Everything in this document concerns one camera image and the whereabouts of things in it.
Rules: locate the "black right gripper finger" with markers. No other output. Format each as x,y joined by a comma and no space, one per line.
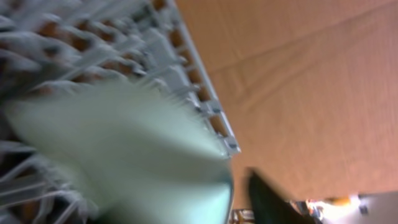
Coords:
268,206

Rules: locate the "small mint green bowl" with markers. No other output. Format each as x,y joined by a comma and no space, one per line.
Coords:
141,156

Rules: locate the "grey dishwasher rack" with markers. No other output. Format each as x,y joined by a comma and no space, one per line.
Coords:
50,47

